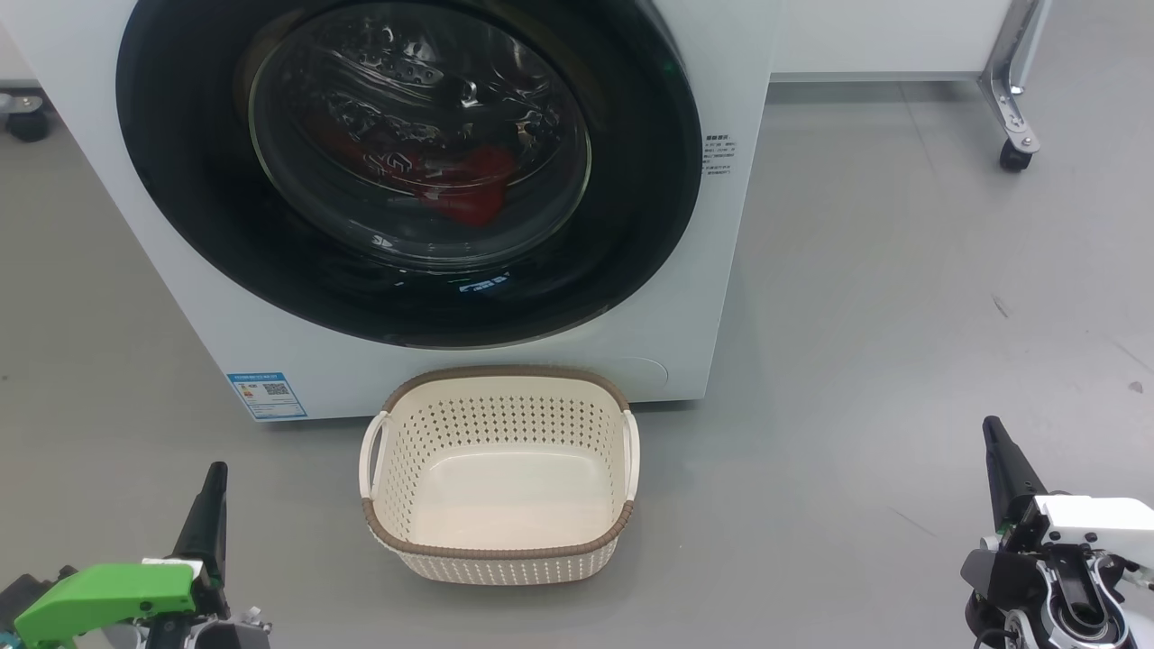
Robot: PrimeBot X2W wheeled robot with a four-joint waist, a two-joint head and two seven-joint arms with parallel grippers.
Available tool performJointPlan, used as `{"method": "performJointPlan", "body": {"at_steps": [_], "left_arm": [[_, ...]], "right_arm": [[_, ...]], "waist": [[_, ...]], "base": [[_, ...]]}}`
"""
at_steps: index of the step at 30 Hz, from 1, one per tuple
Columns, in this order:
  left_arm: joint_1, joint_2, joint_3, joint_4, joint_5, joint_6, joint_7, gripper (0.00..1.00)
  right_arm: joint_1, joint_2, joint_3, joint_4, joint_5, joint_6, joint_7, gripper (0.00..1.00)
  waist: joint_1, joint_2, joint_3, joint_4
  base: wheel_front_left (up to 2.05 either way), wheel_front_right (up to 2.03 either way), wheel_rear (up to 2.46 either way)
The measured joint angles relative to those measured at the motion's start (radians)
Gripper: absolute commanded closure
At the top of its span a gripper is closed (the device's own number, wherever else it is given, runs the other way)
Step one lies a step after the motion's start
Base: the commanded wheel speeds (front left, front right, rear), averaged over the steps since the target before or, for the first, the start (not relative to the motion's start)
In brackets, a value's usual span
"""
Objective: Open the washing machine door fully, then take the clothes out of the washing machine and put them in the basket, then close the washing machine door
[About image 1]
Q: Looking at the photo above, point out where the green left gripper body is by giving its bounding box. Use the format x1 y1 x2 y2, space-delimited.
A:
14 559 271 649

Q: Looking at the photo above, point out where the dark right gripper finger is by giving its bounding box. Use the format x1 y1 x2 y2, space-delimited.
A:
982 416 1049 535

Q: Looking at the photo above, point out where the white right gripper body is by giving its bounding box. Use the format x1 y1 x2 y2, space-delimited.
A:
960 494 1154 649

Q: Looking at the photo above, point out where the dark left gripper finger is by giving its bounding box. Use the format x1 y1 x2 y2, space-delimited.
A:
171 462 228 593

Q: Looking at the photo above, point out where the black round glass washer door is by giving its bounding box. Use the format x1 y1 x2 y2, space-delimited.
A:
115 0 704 351

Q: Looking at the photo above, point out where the red jersey with letter print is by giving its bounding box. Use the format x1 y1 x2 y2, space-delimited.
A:
311 113 429 195

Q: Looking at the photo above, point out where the red garment with white trim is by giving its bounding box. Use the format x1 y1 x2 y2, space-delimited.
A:
424 144 522 226

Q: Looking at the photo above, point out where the white front-load washing machine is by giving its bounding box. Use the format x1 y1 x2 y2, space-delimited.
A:
0 0 785 425

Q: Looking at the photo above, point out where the beige perforated laundry basket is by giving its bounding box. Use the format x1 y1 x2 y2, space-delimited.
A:
359 365 641 587

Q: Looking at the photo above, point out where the blue energy label sticker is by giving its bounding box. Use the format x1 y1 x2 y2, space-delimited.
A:
225 371 307 421

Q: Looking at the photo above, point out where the white partition panel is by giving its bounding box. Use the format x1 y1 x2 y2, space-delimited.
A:
771 0 1020 84
0 27 39 87

